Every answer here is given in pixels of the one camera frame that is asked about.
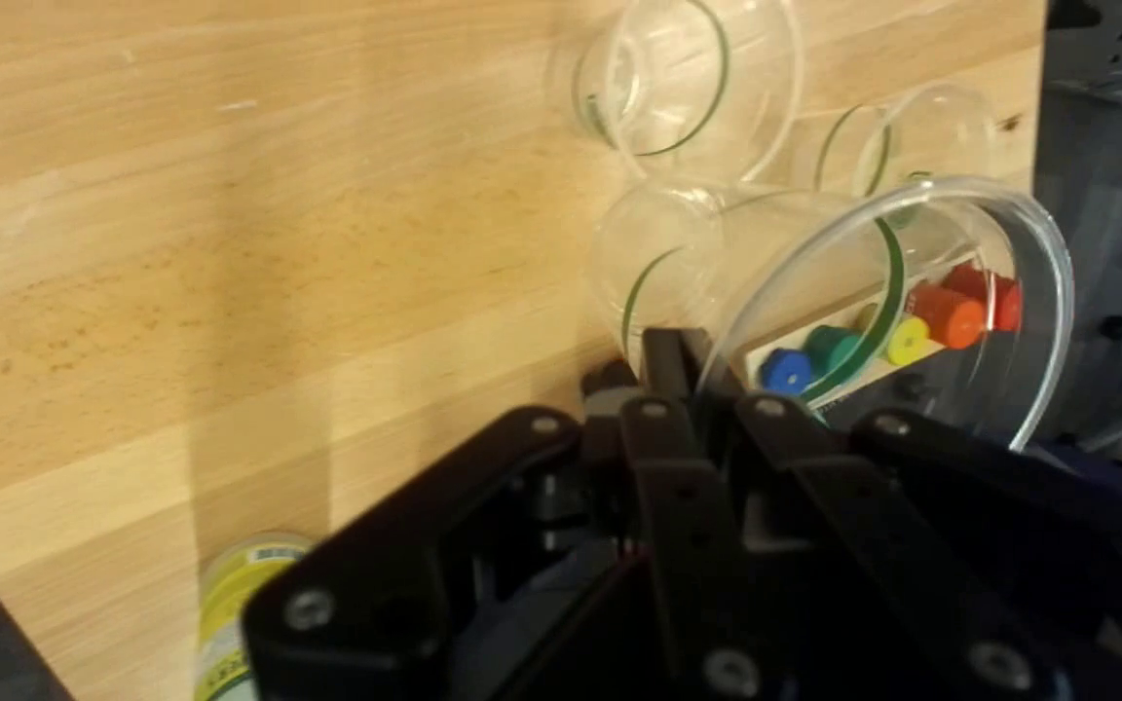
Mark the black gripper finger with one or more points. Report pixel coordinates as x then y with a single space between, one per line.
671 366

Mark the yellow spray bottle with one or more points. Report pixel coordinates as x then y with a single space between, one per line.
223 589

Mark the clear plastic cup green band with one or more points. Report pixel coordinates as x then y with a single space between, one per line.
742 271

